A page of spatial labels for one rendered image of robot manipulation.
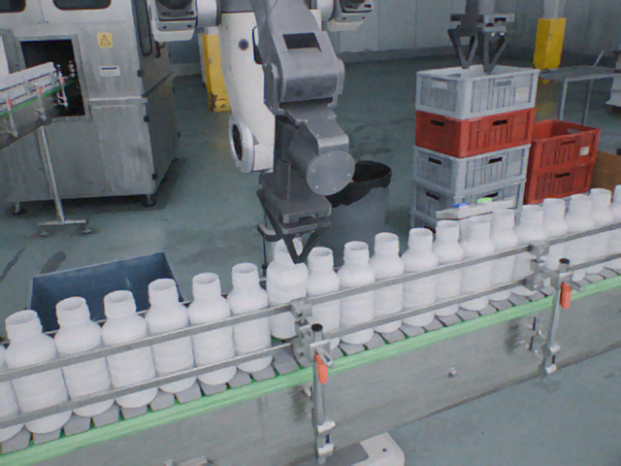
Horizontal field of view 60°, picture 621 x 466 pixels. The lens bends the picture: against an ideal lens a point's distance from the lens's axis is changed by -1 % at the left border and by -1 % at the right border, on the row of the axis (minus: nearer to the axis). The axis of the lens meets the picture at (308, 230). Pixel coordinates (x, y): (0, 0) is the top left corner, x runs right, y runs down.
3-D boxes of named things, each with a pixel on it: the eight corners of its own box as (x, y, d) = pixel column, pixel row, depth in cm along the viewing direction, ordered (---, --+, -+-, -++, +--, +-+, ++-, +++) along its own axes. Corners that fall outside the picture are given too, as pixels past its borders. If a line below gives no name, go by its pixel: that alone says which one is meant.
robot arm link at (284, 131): (311, 96, 67) (268, 100, 65) (336, 119, 62) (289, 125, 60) (308, 146, 71) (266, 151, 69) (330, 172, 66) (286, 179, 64)
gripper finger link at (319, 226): (280, 279, 72) (283, 220, 66) (263, 247, 77) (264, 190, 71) (327, 268, 74) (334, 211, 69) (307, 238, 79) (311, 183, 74)
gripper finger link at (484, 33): (484, 68, 103) (489, 16, 100) (510, 73, 97) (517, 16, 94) (455, 71, 101) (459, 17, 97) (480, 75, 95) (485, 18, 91)
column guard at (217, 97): (212, 112, 812) (204, 35, 769) (205, 108, 845) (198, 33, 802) (237, 109, 826) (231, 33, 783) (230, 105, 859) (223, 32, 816)
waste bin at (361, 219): (332, 298, 298) (331, 187, 273) (301, 265, 337) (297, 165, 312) (404, 281, 314) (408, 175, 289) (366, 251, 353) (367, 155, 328)
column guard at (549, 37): (543, 83, 969) (552, 18, 926) (527, 82, 1002) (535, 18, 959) (560, 83, 983) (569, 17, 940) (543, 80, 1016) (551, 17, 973)
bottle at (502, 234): (514, 292, 102) (526, 211, 96) (503, 306, 98) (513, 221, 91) (484, 283, 106) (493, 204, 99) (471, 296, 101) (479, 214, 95)
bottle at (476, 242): (471, 292, 103) (479, 211, 96) (495, 307, 98) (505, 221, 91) (446, 300, 100) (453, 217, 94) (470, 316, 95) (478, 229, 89)
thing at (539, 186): (527, 207, 356) (532, 174, 347) (483, 189, 390) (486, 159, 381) (591, 191, 380) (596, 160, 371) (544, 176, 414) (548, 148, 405)
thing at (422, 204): (452, 232, 322) (455, 197, 313) (408, 211, 355) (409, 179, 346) (523, 212, 349) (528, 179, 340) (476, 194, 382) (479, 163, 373)
